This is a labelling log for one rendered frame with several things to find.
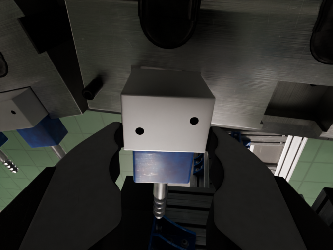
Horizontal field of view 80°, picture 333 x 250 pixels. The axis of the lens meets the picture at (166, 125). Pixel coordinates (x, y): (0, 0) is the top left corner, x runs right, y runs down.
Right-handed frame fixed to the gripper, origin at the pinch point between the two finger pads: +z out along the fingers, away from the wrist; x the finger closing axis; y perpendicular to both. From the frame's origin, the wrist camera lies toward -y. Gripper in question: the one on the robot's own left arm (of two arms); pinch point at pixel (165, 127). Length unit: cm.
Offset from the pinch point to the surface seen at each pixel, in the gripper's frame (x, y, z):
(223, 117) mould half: 4.9, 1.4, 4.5
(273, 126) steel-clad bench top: 15.1, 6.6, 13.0
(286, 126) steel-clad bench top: 16.8, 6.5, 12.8
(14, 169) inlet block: -23.3, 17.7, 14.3
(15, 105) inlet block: -15.1, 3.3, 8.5
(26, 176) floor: -127, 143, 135
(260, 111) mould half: 7.7, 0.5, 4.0
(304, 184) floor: 109, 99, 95
